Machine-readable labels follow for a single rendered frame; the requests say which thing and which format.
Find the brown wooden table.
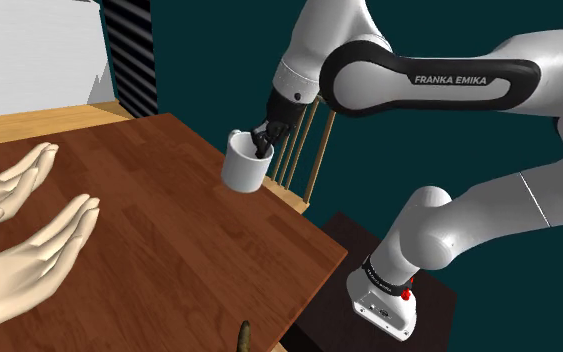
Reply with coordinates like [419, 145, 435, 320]
[0, 112, 349, 352]

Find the black slatted panel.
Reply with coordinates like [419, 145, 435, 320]
[101, 0, 160, 120]

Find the dark robot stand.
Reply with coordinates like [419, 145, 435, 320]
[279, 210, 459, 352]

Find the brown elongated object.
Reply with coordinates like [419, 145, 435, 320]
[235, 319, 252, 352]

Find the cream hands sculpture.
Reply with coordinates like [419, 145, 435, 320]
[0, 141, 101, 338]

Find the white mug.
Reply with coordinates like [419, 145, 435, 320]
[220, 128, 276, 194]

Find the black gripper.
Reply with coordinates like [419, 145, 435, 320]
[251, 87, 309, 161]

